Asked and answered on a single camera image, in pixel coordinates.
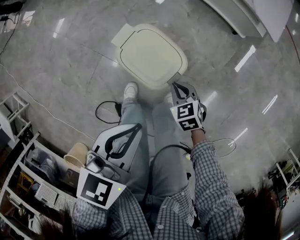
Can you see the light blue jeans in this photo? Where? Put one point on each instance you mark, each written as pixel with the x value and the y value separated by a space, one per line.
pixel 161 145

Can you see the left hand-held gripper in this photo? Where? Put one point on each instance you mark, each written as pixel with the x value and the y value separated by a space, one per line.
pixel 93 187

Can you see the person's left forearm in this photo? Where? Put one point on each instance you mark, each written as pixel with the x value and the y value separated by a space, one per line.
pixel 98 218

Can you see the cream plastic bin with lid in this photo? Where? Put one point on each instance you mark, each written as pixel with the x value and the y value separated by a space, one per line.
pixel 150 54

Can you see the person's right white shoe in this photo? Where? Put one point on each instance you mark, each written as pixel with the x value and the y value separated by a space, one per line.
pixel 168 97

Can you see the white perforated basket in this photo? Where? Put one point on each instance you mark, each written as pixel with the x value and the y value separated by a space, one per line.
pixel 65 202
pixel 45 194

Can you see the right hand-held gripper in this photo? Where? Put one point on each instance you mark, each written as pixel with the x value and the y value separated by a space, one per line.
pixel 185 112

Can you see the person's white shoe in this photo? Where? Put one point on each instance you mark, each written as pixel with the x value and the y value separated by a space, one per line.
pixel 168 97
pixel 130 91

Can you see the person's left white shoe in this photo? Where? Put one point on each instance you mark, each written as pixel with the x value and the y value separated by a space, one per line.
pixel 130 91

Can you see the black power adapter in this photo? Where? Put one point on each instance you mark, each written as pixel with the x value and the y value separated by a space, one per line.
pixel 118 109

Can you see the beige mesh bin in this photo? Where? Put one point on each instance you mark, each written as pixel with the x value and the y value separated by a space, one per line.
pixel 76 155

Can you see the person's right forearm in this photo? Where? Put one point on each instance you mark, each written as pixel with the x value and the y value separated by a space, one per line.
pixel 206 164

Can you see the plaid shirt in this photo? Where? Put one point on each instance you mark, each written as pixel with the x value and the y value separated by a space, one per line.
pixel 173 218

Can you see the white metal shelf rack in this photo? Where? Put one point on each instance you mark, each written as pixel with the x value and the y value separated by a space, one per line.
pixel 20 162

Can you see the white marble coffee table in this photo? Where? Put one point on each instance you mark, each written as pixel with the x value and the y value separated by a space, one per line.
pixel 269 14

